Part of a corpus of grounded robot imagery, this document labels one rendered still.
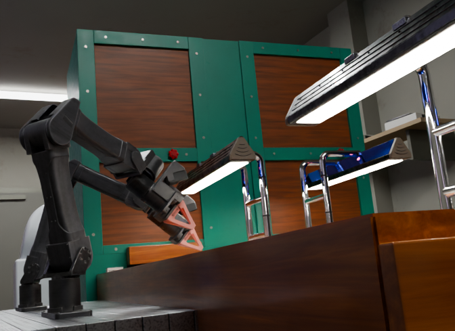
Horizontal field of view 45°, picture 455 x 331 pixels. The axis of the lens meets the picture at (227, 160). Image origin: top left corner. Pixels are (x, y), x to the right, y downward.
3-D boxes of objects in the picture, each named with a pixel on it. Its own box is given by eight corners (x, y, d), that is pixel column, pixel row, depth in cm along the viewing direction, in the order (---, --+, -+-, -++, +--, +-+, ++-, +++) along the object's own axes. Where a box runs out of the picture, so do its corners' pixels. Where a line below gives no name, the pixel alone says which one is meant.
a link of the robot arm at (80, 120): (120, 158, 142) (30, 95, 119) (147, 151, 138) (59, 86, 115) (112, 201, 136) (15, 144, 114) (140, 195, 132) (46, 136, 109)
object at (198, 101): (84, 255, 211) (76, 28, 230) (72, 262, 262) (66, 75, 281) (378, 234, 260) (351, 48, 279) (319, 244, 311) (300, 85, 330)
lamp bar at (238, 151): (231, 160, 156) (228, 135, 158) (174, 195, 213) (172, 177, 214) (256, 160, 159) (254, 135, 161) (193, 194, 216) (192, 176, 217)
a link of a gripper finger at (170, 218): (196, 219, 148) (168, 198, 146) (204, 216, 141) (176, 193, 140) (181, 239, 145) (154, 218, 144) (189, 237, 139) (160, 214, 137)
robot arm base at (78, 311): (72, 276, 123) (40, 279, 120) (91, 273, 106) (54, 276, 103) (74, 313, 122) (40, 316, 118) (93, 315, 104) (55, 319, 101)
